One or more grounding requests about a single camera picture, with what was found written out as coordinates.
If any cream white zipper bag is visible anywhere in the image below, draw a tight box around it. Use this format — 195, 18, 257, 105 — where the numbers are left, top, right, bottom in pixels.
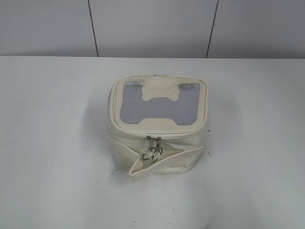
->
107, 74, 208, 179

